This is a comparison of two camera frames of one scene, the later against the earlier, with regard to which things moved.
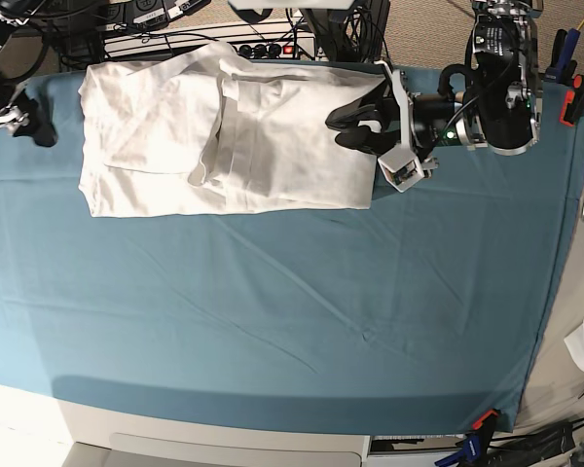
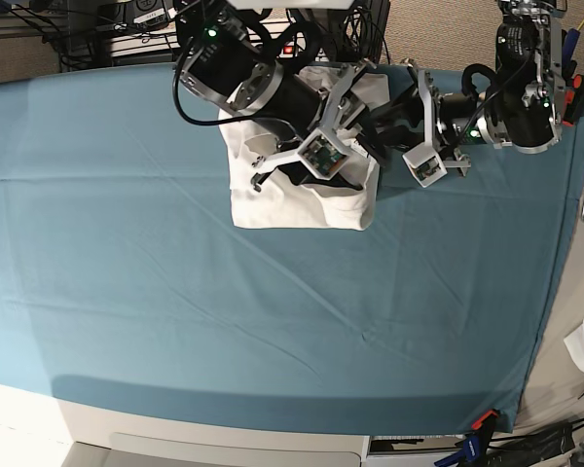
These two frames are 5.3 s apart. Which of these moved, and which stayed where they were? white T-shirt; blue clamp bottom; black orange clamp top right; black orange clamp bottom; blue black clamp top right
Moved: white T-shirt
Stayed: black orange clamp bottom; blue clamp bottom; black orange clamp top right; blue black clamp top right
